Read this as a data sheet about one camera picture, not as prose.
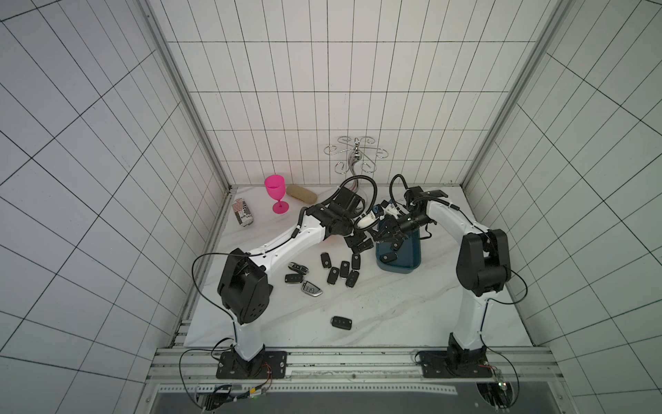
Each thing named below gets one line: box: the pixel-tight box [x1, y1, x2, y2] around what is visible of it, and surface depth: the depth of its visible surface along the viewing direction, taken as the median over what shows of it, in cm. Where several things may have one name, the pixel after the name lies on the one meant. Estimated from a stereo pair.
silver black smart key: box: [300, 280, 324, 297], surface depth 89 cm
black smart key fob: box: [284, 273, 304, 284], surface depth 92 cm
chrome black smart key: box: [287, 261, 310, 276], surface depth 94 cm
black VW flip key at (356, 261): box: [351, 253, 362, 270], surface depth 96 cm
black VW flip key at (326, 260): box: [320, 251, 332, 269], surface depth 96 cm
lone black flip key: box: [330, 315, 353, 331], surface depth 81 cm
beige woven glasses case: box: [286, 183, 319, 205], surface depth 116 cm
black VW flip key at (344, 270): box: [339, 260, 350, 278], surface depth 94 cm
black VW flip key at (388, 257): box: [379, 251, 398, 264], surface depth 97 cm
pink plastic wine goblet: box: [264, 174, 290, 215], surface depth 103 cm
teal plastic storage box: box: [375, 218, 422, 274], surface depth 96 cm
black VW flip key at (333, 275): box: [326, 266, 340, 285], surface depth 92 cm
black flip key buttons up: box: [345, 269, 360, 289], surface depth 91 cm
